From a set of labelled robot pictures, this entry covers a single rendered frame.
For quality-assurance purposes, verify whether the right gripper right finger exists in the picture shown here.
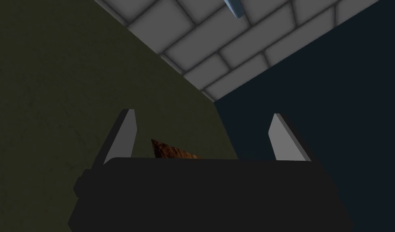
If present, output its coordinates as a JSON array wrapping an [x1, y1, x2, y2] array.
[[268, 112, 317, 162]]

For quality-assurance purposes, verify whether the pale blue ceiling fixture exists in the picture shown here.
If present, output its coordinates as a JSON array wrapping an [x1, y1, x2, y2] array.
[[223, 0, 244, 19]]

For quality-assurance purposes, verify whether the brown wooden furniture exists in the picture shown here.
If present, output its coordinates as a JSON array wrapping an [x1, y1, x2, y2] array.
[[150, 139, 204, 160]]

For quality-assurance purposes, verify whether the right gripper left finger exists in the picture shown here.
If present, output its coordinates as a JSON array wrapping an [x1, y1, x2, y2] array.
[[93, 108, 138, 167]]

